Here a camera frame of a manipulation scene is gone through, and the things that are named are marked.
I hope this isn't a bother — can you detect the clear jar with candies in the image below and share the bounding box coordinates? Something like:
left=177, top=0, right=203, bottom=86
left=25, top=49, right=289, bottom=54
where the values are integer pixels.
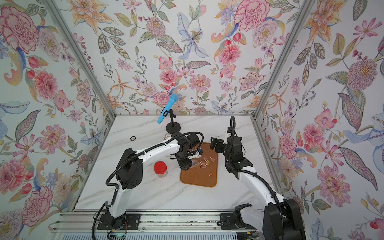
left=191, top=159, right=200, bottom=168

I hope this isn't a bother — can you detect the red lidded plastic jar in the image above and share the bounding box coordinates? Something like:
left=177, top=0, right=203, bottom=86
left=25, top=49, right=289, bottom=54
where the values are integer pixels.
left=154, top=161, right=168, bottom=178

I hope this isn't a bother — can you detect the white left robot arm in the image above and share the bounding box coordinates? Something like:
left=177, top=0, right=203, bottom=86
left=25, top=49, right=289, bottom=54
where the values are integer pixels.
left=106, top=132, right=204, bottom=219

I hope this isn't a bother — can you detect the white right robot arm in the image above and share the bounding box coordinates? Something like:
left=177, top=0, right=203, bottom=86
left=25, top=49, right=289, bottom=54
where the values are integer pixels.
left=210, top=136, right=306, bottom=240

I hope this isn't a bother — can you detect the black microphone stand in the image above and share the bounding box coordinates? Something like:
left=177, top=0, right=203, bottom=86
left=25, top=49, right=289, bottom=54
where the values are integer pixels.
left=162, top=109, right=181, bottom=134

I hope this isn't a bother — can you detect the brown wooden tray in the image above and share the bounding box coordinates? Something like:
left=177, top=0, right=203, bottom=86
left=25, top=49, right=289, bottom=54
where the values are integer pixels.
left=180, top=143, right=219, bottom=188

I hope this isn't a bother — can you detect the blue microphone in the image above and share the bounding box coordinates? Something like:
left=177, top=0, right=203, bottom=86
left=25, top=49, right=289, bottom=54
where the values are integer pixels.
left=157, top=94, right=178, bottom=124

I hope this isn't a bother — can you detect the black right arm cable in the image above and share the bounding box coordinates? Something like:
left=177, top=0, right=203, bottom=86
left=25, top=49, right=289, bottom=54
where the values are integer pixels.
left=229, top=115, right=286, bottom=240

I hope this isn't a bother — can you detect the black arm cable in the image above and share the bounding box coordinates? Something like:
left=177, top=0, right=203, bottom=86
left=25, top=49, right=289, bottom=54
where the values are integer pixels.
left=91, top=131, right=205, bottom=240
left=229, top=115, right=286, bottom=240

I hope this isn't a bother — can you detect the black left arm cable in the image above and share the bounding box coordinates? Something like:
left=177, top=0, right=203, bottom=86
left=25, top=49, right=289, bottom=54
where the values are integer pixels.
left=91, top=131, right=205, bottom=240

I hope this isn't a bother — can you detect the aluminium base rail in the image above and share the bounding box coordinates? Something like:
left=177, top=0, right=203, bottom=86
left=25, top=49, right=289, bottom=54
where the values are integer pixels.
left=49, top=209, right=305, bottom=240

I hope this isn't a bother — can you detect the aluminium frame post right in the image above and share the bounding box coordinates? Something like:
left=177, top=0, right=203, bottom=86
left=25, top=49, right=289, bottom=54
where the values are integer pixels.
left=252, top=0, right=319, bottom=119

